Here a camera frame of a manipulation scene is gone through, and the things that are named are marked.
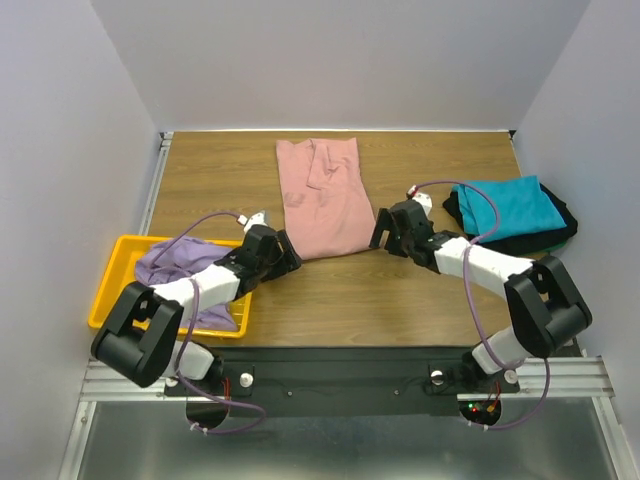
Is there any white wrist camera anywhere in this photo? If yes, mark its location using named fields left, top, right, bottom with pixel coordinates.
left=406, top=185, right=433, bottom=215
left=236, top=210, right=268, bottom=233

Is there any black folded t-shirt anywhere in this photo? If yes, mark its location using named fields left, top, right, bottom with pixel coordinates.
left=442, top=183, right=578, bottom=256

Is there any green folded t-shirt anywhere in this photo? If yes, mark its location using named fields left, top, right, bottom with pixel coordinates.
left=541, top=240, right=569, bottom=254

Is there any yellow plastic tray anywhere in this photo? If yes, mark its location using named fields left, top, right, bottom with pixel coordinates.
left=87, top=235, right=252, bottom=339

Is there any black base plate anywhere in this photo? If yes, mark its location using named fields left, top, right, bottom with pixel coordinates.
left=196, top=347, right=524, bottom=418

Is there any pink graphic t-shirt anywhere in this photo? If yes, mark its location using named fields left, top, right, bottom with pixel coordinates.
left=276, top=138, right=375, bottom=260

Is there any teal folded t-shirt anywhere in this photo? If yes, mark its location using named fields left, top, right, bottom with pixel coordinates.
left=452, top=176, right=566, bottom=241

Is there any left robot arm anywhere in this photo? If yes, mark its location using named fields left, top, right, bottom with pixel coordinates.
left=91, top=224, right=301, bottom=387

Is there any lavender t-shirt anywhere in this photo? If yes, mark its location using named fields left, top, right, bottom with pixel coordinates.
left=134, top=236, right=238, bottom=332

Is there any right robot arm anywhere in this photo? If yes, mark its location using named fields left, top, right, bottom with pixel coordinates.
left=370, top=197, right=593, bottom=388

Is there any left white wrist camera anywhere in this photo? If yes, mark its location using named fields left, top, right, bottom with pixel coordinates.
left=236, top=210, right=268, bottom=233

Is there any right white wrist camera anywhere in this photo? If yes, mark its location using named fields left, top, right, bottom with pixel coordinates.
left=406, top=185, right=433, bottom=215

